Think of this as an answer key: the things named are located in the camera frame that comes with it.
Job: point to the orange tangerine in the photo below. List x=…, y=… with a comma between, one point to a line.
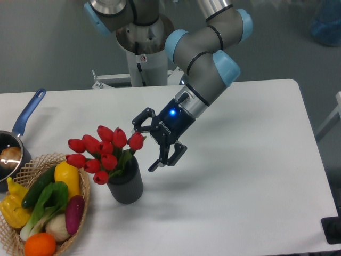
x=40, y=244

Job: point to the black device at table edge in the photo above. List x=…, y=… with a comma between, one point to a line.
x=331, y=228

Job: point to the blue plastic bag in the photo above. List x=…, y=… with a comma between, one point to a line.
x=325, y=26

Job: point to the green bok choy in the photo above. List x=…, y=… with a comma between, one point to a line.
x=52, y=200

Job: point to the purple sweet potato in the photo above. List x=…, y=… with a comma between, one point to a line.
x=73, y=214

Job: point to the blue handled saucepan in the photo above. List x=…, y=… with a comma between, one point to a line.
x=12, y=138

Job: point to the white garlic bulb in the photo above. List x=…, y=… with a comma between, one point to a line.
x=57, y=228

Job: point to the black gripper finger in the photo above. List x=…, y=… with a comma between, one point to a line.
x=140, y=119
x=164, y=158

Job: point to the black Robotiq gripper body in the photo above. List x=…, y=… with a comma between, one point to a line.
x=170, y=124

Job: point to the green cucumber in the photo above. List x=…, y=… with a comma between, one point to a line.
x=34, y=192

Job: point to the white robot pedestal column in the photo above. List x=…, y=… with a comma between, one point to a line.
x=148, y=69

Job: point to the yellow bell pepper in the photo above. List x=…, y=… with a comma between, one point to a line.
x=11, y=206

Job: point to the white furniture leg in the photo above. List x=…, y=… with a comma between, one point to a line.
x=331, y=120

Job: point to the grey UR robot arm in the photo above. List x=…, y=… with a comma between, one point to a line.
x=150, y=41

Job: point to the dark grey ribbed vase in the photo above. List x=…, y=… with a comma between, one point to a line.
x=128, y=188

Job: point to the brown bread roll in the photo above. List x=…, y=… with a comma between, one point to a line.
x=10, y=157

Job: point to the red tulip bouquet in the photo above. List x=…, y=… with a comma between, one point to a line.
x=109, y=158

